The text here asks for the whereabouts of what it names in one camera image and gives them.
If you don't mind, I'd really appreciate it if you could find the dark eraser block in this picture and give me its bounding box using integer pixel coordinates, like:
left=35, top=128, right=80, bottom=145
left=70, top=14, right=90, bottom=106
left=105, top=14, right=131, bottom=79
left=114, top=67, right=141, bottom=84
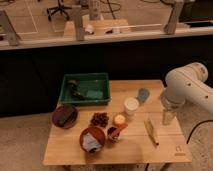
left=59, top=107, right=73, bottom=125

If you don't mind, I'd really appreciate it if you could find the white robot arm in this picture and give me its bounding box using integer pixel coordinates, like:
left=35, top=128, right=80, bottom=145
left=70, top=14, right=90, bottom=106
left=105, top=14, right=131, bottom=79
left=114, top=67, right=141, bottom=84
left=161, top=62, right=213, bottom=125

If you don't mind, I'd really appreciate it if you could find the brown bowl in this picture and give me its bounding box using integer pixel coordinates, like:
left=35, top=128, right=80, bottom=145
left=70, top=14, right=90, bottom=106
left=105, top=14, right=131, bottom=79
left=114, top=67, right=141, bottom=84
left=79, top=127, right=106, bottom=153

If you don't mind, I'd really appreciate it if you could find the white cloth in bowl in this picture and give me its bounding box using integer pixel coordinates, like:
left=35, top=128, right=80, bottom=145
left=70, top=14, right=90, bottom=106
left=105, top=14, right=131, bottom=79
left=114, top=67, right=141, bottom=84
left=82, top=133, right=101, bottom=152

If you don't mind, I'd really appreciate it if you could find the purple bowl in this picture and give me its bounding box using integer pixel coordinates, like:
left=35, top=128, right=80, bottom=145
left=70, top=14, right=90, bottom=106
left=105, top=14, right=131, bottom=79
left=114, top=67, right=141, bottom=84
left=52, top=105, right=78, bottom=129

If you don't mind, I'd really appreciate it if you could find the wooden brush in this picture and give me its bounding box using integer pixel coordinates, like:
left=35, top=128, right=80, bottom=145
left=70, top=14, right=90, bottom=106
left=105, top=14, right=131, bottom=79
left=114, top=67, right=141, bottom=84
left=144, top=118, right=159, bottom=146

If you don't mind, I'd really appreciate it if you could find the white cup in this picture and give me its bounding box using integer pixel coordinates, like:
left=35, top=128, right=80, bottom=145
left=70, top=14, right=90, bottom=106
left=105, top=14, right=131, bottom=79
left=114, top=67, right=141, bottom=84
left=124, top=97, right=139, bottom=116

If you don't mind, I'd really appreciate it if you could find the orange round fruit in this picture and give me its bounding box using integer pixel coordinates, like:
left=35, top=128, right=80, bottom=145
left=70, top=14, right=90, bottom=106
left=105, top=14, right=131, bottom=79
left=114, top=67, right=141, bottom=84
left=113, top=114, right=126, bottom=126

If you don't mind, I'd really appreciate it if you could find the small dark cup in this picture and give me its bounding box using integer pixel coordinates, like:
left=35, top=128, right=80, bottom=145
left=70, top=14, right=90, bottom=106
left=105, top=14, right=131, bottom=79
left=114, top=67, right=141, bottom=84
left=107, top=124, right=127, bottom=142

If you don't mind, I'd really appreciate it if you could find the bunch of dark grapes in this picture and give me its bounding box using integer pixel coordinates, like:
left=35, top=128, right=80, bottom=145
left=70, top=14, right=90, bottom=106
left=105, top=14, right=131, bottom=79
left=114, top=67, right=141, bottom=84
left=90, top=112, right=109, bottom=128

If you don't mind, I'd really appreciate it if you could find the light blue cloth in bin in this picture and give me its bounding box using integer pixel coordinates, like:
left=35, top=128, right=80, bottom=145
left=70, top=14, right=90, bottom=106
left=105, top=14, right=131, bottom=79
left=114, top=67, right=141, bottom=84
left=87, top=90, right=103, bottom=99

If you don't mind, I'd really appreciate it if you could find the green plastic bin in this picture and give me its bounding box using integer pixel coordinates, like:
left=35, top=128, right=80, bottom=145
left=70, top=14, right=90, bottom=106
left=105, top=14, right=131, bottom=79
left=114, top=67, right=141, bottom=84
left=59, top=73, right=111, bottom=106

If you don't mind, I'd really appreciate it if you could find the dark object in bin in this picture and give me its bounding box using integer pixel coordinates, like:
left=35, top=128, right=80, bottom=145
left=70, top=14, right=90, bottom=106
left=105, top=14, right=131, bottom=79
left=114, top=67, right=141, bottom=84
left=68, top=80, right=84, bottom=100

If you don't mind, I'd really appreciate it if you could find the office chair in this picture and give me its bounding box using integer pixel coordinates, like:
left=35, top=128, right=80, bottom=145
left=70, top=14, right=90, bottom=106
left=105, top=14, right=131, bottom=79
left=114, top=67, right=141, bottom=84
left=46, top=0, right=71, bottom=21

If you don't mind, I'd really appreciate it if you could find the black cable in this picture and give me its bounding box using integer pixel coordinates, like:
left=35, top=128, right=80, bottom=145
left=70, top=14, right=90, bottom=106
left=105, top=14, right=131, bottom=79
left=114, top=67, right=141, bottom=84
left=186, top=119, right=213, bottom=145

